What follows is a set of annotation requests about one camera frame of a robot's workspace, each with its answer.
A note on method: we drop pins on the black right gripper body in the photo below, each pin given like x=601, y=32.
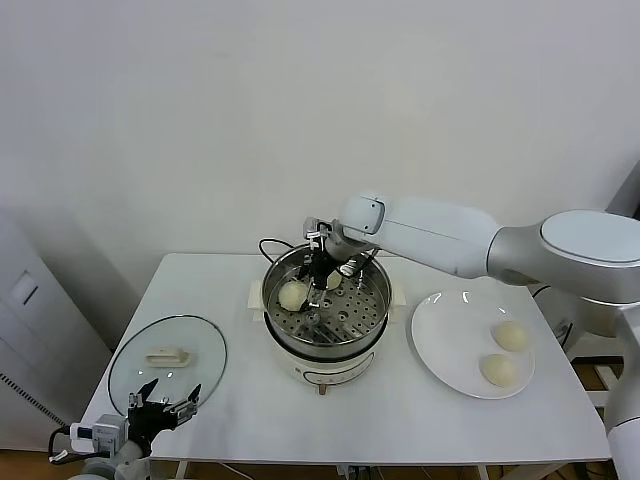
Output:
x=321, y=264

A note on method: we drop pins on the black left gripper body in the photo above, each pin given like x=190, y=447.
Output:
x=150, y=422

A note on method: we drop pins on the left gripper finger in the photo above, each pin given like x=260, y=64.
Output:
x=142, y=395
x=184, y=402

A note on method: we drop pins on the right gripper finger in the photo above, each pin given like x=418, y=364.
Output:
x=305, y=266
x=316, y=295

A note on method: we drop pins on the white steamed baozi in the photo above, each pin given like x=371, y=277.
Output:
x=511, y=336
x=334, y=282
x=498, y=370
x=290, y=297

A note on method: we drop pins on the round glass pot lid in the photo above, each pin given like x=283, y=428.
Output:
x=200, y=345

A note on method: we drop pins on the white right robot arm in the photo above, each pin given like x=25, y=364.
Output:
x=435, y=235

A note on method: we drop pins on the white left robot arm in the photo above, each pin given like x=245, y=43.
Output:
x=125, y=462

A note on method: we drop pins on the perforated steel steamer basket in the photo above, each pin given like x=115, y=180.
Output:
x=350, y=320

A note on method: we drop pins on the white table leg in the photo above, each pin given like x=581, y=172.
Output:
x=483, y=472
x=182, y=471

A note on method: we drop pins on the white round plate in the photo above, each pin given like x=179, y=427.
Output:
x=450, y=345

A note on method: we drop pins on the grey monitor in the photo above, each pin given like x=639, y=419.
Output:
x=629, y=190

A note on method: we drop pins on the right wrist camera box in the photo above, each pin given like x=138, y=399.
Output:
x=316, y=227

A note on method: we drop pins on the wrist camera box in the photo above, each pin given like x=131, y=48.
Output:
x=105, y=431
x=316, y=227

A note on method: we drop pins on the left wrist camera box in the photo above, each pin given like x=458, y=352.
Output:
x=105, y=431

